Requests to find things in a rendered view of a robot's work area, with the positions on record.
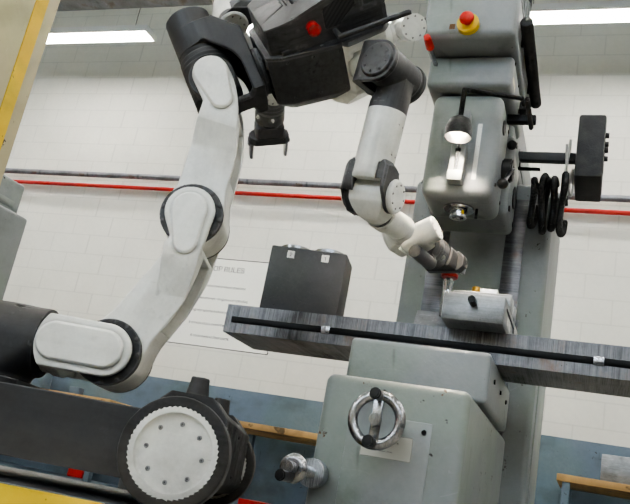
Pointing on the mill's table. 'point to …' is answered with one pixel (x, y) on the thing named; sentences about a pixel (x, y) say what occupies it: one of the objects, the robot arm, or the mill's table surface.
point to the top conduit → (530, 61)
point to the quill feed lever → (506, 173)
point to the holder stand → (306, 280)
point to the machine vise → (473, 317)
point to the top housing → (498, 35)
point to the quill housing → (483, 120)
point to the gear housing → (475, 79)
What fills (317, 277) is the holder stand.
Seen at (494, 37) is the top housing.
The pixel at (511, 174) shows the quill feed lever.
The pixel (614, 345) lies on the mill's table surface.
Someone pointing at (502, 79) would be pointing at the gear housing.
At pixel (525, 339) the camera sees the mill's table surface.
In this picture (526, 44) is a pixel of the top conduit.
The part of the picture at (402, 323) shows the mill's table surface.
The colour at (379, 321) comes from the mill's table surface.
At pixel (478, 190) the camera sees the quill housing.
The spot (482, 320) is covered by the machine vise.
